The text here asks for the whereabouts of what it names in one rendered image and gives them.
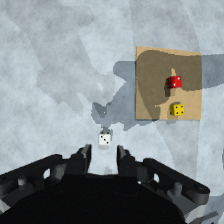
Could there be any tan square mat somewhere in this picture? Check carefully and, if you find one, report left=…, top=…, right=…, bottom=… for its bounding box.
left=135, top=46, right=202, bottom=120

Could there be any yellow die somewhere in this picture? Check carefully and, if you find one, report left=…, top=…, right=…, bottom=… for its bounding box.
left=169, top=104, right=184, bottom=116

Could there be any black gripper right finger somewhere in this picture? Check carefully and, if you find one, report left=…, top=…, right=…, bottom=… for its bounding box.
left=114, top=145, right=210, bottom=224

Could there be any white die with black pips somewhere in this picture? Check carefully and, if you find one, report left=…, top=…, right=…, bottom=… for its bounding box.
left=99, top=132, right=111, bottom=145

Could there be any red die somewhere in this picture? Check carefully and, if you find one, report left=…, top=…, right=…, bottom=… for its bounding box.
left=166, top=76, right=182, bottom=89

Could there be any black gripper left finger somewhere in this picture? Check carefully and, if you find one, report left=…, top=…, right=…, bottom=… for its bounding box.
left=0, top=144, right=92, bottom=215

